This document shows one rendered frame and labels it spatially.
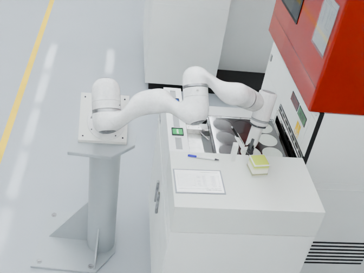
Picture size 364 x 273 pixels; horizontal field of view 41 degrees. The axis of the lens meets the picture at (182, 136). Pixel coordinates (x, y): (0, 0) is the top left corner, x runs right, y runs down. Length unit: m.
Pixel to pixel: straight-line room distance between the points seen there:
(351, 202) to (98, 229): 1.37
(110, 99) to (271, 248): 0.94
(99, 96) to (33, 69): 2.68
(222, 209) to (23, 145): 2.10
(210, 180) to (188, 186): 0.11
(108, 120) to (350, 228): 1.45
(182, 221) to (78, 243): 1.16
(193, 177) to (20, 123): 2.16
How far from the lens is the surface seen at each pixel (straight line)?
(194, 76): 1.91
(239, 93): 1.90
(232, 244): 2.15
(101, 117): 2.02
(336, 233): 2.80
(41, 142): 3.79
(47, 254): 3.01
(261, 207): 2.03
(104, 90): 2.04
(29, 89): 4.39
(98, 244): 2.93
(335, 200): 2.61
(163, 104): 1.93
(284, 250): 2.24
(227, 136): 2.48
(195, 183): 2.06
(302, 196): 2.15
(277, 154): 2.45
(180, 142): 2.28
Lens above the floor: 2.33
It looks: 36 degrees down
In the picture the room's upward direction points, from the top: 9 degrees clockwise
